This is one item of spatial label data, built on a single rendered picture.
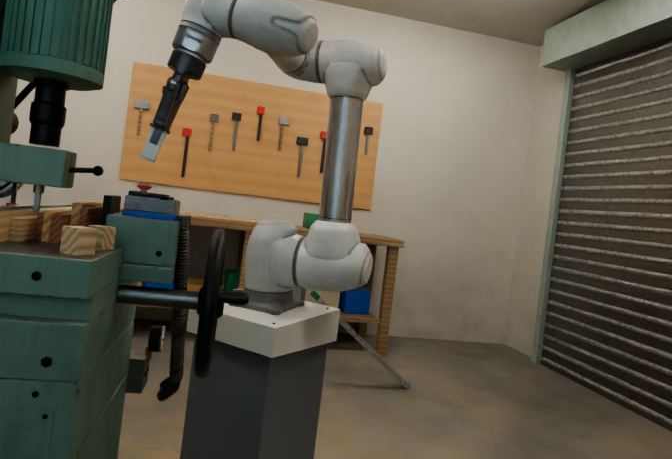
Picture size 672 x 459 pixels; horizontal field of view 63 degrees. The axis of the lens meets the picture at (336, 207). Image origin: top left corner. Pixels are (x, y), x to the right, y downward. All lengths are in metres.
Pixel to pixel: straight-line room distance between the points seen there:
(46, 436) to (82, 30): 0.68
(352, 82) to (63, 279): 1.02
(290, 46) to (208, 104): 3.34
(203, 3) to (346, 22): 3.61
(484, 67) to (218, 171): 2.48
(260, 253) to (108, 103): 3.04
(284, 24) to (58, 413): 0.79
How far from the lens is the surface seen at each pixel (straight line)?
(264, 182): 4.44
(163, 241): 1.12
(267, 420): 1.67
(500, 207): 5.10
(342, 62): 1.66
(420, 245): 4.79
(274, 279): 1.68
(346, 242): 1.61
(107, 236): 1.06
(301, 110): 4.52
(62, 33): 1.11
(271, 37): 1.15
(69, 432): 0.99
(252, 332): 1.58
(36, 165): 1.13
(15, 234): 1.09
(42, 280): 0.93
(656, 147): 4.02
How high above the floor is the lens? 1.02
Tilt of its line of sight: level
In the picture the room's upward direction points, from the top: 7 degrees clockwise
